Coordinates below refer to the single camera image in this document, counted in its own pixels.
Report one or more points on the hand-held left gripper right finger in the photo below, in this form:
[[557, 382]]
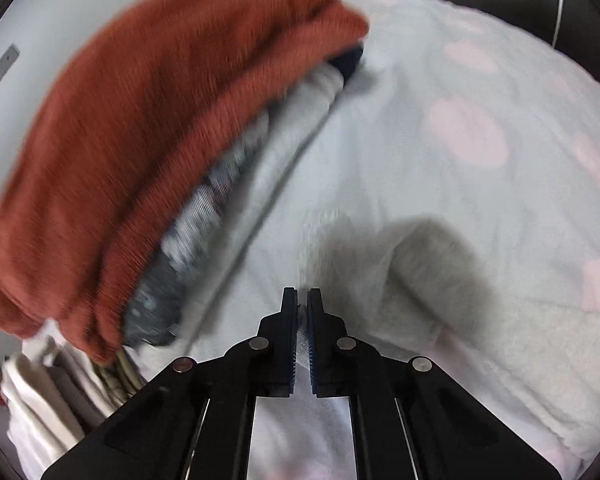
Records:
[[314, 360]]

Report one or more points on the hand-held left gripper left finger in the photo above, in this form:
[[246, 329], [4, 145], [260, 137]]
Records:
[[291, 360]]

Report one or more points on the light grey fleece hoodie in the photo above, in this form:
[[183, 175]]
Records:
[[425, 270]]

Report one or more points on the dark grey speckled folded garment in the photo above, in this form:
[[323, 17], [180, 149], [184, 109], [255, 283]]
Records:
[[152, 300]]

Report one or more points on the grey striped folded garment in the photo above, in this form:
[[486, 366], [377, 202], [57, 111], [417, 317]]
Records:
[[225, 170]]

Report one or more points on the light grey folded garment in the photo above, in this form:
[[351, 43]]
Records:
[[290, 125]]

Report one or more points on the pile of white beige cloths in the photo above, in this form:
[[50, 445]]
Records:
[[40, 400]]

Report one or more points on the rust orange knit sweater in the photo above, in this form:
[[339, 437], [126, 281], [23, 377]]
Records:
[[130, 135]]

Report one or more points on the white blanket with pink dots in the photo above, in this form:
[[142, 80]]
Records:
[[405, 85]]

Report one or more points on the navy folded garment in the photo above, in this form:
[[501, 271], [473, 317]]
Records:
[[347, 60]]

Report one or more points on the grey wall strip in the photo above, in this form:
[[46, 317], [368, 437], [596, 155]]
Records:
[[0, 72]]

